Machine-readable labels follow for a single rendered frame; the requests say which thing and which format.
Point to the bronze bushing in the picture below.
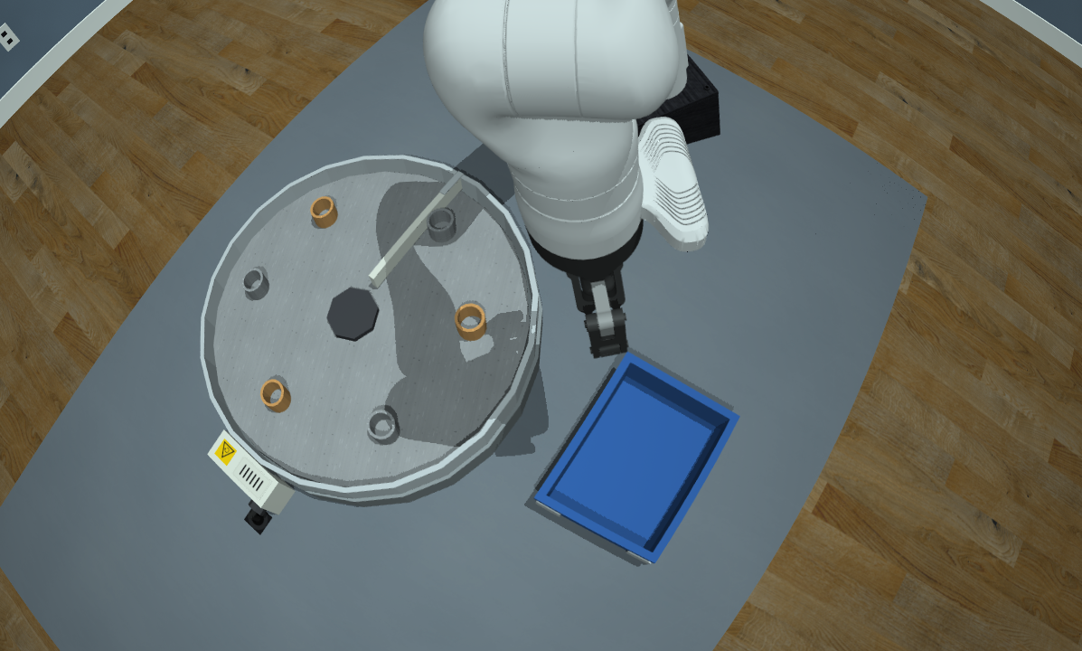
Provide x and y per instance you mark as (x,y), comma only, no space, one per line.
(266,391)
(320,205)
(466,311)

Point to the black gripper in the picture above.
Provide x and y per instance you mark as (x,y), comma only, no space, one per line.
(597,275)

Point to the blue open crate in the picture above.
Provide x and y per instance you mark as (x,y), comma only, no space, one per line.
(639,459)

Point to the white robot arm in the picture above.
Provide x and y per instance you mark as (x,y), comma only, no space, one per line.
(569,68)

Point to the grey metal bushing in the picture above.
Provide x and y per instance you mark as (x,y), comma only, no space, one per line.
(377,416)
(261,289)
(441,215)

